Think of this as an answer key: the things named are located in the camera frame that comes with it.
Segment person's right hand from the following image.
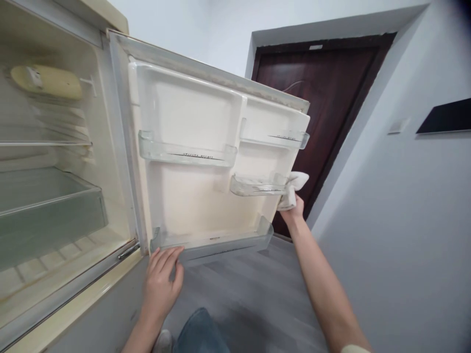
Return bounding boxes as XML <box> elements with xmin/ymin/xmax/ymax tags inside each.
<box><xmin>280</xmin><ymin>194</ymin><xmax>306</xmax><ymax>224</ymax></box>

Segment person's left hand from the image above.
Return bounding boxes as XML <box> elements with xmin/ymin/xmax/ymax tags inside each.
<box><xmin>142</xmin><ymin>246</ymin><xmax>185</xmax><ymax>306</ymax></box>

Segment white cloth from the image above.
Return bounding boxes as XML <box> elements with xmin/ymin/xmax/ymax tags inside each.
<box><xmin>276</xmin><ymin>170</ymin><xmax>310</xmax><ymax>212</ymax></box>

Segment cream refrigerator door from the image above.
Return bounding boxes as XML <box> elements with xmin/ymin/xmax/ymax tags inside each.
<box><xmin>105</xmin><ymin>28</ymin><xmax>312</xmax><ymax>264</ymax></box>

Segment small curved clear door bin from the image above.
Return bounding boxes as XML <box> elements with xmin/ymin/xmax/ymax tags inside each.
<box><xmin>229</xmin><ymin>170</ymin><xmax>293</xmax><ymax>197</ymax></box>

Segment narrow clear door bin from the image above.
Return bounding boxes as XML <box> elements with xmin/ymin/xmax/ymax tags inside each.
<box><xmin>239</xmin><ymin>130</ymin><xmax>310</xmax><ymax>150</ymax></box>

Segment long grey door bin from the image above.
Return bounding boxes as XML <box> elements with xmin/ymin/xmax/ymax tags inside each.
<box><xmin>150</xmin><ymin>222</ymin><xmax>275</xmax><ymax>262</ymax></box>

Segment dark brown wooden door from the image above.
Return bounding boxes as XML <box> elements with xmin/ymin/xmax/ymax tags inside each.
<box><xmin>251</xmin><ymin>32</ymin><xmax>398</xmax><ymax>222</ymax></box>

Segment wide clear door bin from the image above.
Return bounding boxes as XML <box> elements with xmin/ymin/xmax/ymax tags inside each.
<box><xmin>138</xmin><ymin>129</ymin><xmax>238</xmax><ymax>163</ymax></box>

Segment person's legs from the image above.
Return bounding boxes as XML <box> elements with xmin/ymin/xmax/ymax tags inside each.
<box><xmin>155</xmin><ymin>306</ymin><xmax>222</xmax><ymax>353</ymax></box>

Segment silver door hinge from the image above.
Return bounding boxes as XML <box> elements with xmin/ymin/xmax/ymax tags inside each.
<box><xmin>117</xmin><ymin>244</ymin><xmax>141</xmax><ymax>261</ymax></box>

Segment cream refrigerator body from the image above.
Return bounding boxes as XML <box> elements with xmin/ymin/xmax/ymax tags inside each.
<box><xmin>0</xmin><ymin>0</ymin><xmax>149</xmax><ymax>353</ymax></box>

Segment clear crisper drawer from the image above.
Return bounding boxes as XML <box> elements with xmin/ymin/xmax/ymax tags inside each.
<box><xmin>0</xmin><ymin>167</ymin><xmax>109</xmax><ymax>255</ymax></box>

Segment glass refrigerator shelf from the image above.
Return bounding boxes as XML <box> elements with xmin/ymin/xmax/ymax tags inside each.
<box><xmin>0</xmin><ymin>139</ymin><xmax>93</xmax><ymax>148</ymax></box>

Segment yellowed lamp housing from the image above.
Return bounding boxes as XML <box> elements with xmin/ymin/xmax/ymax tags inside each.
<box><xmin>10</xmin><ymin>64</ymin><xmax>84</xmax><ymax>101</ymax></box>

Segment white wall switch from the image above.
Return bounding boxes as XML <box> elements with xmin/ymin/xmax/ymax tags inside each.
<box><xmin>388</xmin><ymin>117</ymin><xmax>411</xmax><ymax>134</ymax></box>

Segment black wall panel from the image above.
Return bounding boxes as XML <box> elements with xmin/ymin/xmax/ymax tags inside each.
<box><xmin>415</xmin><ymin>97</ymin><xmax>471</xmax><ymax>135</ymax></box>

